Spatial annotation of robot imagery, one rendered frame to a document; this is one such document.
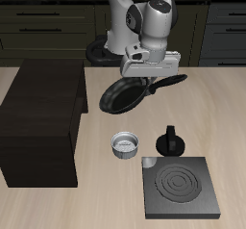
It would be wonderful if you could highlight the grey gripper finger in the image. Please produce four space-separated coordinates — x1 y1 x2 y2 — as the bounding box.
139 76 149 88
147 76 159 95

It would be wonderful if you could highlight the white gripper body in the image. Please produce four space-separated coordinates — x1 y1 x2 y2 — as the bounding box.
120 52 182 79

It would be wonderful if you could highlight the round black stove knob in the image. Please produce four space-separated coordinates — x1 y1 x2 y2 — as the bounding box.
155 124 186 158

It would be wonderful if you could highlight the dark grey stove plate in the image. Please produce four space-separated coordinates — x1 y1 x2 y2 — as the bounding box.
140 156 222 220

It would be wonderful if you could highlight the black frying pan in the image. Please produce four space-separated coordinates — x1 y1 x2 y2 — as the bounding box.
98 73 188 115

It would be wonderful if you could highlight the small silver fluted dish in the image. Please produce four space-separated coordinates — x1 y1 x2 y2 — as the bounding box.
111 130 141 160

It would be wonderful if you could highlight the dark grey kitchen cupboard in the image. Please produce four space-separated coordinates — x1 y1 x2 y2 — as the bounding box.
197 2 246 68

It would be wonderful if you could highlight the dark olive kitchen cupboard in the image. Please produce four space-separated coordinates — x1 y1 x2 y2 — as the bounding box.
0 3 111 68

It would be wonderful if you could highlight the dark wooden cabinet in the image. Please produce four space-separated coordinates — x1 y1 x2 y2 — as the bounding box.
0 58 89 189

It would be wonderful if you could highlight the flat black base plate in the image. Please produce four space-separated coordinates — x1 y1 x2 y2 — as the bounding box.
85 35 129 67

